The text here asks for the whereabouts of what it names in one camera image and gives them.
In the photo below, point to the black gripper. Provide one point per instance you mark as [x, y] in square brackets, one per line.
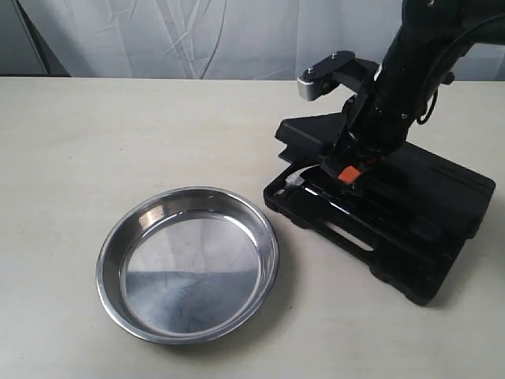
[362, 134]

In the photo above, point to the black plastic tool case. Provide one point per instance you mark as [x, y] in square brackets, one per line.
[407, 219]

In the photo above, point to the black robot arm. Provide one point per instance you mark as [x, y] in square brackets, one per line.
[433, 36]

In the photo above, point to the round steel tray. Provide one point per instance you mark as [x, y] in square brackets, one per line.
[187, 266]

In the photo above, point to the white backdrop curtain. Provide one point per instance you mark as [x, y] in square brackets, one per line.
[249, 40]

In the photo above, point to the claw hammer black handle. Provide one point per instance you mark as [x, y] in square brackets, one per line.
[293, 180]

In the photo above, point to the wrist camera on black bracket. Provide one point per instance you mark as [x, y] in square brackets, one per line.
[339, 68]

